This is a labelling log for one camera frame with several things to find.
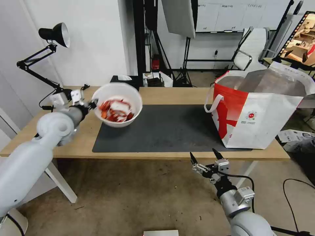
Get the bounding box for black tissue box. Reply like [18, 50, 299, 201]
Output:
[110, 74, 140, 87]

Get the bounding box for red black device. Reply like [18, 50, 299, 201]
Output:
[151, 54, 161, 72]

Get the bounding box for white whiteboard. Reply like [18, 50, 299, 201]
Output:
[196, 0, 290, 34]

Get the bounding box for white red takeout bag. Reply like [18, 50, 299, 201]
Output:
[203, 61, 315, 149]

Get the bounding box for white printed cardboard box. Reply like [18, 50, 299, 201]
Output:
[277, 129, 315, 152]

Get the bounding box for white plastic bag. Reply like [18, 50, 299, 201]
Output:
[158, 70, 174, 88]

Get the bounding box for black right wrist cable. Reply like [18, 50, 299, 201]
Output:
[227, 174, 255, 213]

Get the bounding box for black light stand tripod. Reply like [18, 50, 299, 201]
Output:
[172, 37, 195, 88]

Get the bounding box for red food scraps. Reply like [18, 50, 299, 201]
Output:
[99, 98, 135, 121]

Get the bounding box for white softbox light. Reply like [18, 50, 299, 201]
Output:
[161, 0, 198, 39]

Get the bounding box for black lamp cable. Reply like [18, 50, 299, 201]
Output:
[39, 91, 55, 110]

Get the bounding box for white office chair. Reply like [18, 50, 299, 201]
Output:
[232, 26, 270, 72]

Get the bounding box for white table leg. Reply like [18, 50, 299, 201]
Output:
[235, 161, 259, 191]
[45, 161, 78, 204]

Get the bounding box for black desk lamp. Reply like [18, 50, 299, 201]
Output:
[16, 22, 72, 99]

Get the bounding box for black floor cable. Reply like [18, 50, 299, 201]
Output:
[269, 178, 315, 236]

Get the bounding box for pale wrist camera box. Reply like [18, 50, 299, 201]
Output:
[70, 89, 83, 105]
[214, 159, 230, 176]

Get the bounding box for white round takeout bowl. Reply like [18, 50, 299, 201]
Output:
[92, 83, 143, 128]

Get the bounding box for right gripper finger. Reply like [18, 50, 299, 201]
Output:
[212, 148, 222, 167]
[190, 151, 210, 176]

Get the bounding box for black desk mat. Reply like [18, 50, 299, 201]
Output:
[92, 104, 254, 153]

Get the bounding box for black upright stand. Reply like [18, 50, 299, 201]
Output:
[132, 0, 159, 77]

